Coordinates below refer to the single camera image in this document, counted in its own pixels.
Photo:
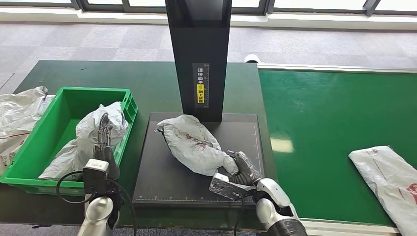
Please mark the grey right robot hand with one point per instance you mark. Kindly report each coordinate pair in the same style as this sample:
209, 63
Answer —
247, 166

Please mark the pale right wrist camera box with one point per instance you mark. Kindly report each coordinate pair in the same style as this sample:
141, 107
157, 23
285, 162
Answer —
228, 189

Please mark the silver conveyor frame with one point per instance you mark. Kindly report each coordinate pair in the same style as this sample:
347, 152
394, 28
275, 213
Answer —
325, 67

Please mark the green plastic crate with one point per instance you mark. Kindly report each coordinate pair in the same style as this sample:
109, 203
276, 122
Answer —
62, 127

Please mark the green conveyor belt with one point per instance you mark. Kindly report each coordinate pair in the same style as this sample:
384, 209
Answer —
325, 114

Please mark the dark window frame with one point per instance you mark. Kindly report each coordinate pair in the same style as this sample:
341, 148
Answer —
267, 6

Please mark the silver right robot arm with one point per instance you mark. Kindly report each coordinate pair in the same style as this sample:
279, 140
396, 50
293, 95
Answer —
273, 205

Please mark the black inbound scanner machine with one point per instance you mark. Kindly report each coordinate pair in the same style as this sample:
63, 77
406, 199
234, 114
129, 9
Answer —
200, 65

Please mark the crumpled white plastic bags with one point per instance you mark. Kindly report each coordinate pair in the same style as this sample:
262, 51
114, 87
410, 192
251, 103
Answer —
16, 114

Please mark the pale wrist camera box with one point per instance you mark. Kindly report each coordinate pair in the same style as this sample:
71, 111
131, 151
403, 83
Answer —
95, 176
228, 189

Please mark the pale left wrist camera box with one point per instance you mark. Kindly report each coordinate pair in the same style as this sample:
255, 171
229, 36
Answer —
95, 176

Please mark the grey plastic parcel bag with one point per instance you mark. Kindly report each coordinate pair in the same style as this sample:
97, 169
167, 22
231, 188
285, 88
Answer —
192, 146
84, 133
384, 179

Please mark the white conveyor roller end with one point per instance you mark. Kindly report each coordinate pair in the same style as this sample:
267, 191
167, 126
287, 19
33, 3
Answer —
252, 58

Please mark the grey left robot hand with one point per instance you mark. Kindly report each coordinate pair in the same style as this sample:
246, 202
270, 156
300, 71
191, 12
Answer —
104, 151

